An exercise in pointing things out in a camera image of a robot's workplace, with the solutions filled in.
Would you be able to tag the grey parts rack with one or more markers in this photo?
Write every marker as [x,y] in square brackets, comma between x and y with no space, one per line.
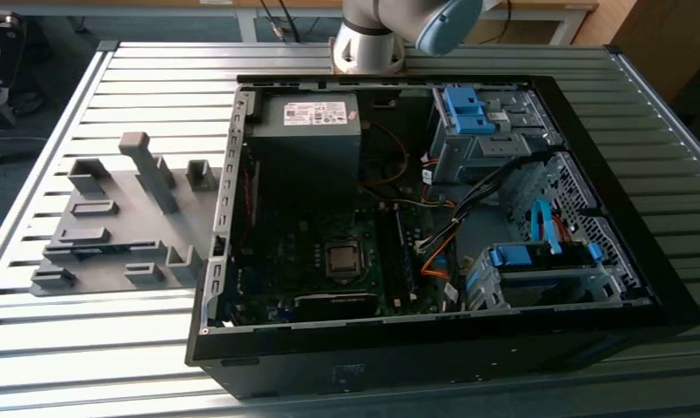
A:
[199,226]

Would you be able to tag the perforated silver disk bay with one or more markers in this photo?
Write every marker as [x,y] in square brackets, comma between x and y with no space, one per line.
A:
[558,274]

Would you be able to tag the black graphics card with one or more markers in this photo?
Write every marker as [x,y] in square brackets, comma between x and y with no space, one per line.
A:
[335,305]

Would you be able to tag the grey power supply unit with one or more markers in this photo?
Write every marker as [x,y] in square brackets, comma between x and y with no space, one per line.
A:
[303,157]

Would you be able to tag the pale blue disk carrier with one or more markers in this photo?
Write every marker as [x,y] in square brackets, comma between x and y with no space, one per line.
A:
[477,283]

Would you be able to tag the silver drive cage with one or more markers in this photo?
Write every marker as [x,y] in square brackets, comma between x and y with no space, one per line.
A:
[471,152]

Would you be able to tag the blue drive bay latch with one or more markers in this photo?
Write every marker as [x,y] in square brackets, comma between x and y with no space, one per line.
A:
[466,113]

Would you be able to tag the black PC case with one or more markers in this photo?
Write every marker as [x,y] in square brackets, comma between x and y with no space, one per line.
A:
[384,357]

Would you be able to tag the black RAM slot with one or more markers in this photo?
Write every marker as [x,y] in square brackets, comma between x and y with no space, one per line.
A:
[387,257]

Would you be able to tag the black wheeled chair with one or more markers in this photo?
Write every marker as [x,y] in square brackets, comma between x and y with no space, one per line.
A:
[1,65]

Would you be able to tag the RAM stick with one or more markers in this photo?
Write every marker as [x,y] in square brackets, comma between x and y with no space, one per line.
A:
[111,249]

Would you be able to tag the CPU socket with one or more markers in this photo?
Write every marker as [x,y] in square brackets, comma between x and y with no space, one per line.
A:
[343,259]

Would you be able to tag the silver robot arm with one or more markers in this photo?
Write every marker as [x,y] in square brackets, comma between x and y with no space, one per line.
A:
[364,43]

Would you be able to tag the wooden cabinet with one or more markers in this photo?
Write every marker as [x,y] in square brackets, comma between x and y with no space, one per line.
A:
[663,43]

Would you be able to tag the green motherboard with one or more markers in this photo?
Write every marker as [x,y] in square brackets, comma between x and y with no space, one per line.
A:
[291,244]

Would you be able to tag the white framed desk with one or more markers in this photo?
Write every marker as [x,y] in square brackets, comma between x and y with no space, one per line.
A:
[246,26]

